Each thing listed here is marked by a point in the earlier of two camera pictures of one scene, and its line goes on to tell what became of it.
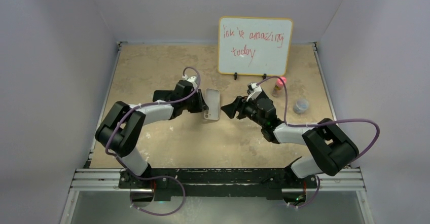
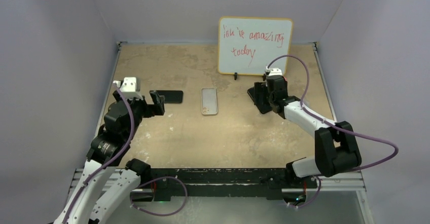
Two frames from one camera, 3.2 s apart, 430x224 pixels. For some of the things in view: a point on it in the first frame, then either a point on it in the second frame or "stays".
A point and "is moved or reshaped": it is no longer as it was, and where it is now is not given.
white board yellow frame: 254,45 stays
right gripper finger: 230,109 → 261,96
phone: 165,95 stays
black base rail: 234,182 stays
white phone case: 212,100 is moved or reshaped
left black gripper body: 191,105 → 141,109
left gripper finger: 202,105 → 158,101
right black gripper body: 249,109 → 271,98
